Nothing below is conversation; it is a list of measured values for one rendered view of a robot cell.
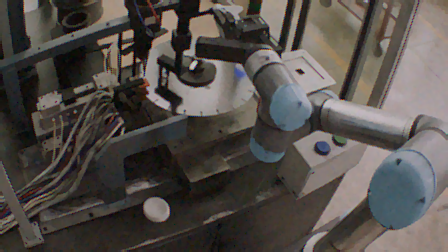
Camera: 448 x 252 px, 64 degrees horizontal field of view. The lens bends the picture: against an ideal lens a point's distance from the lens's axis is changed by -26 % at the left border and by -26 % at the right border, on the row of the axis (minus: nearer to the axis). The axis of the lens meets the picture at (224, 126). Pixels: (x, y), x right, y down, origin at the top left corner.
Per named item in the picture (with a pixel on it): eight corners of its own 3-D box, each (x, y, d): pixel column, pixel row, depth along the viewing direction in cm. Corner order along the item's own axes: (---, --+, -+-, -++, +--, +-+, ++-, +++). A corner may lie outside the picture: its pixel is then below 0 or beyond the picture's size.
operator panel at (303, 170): (342, 141, 144) (355, 110, 133) (359, 164, 138) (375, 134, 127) (276, 173, 132) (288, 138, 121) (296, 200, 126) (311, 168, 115)
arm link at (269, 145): (303, 150, 97) (317, 114, 89) (262, 171, 92) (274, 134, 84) (281, 125, 101) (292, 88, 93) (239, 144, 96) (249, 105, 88)
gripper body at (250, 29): (257, 36, 102) (281, 69, 94) (221, 44, 100) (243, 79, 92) (257, 11, 96) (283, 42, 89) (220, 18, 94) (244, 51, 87)
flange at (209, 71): (198, 91, 121) (199, 83, 119) (167, 72, 124) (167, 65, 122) (224, 71, 127) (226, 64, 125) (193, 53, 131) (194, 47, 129)
